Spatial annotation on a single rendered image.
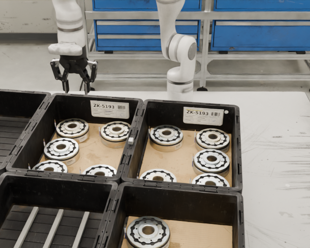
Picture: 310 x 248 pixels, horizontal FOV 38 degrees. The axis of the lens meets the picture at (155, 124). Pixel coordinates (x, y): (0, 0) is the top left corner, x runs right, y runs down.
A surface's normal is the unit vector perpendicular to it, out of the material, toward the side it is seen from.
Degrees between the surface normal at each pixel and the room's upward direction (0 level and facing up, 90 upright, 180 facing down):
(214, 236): 0
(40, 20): 90
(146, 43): 90
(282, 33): 90
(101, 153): 0
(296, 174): 0
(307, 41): 90
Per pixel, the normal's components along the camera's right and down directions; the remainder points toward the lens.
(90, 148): 0.00, -0.83
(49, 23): 0.00, 0.56
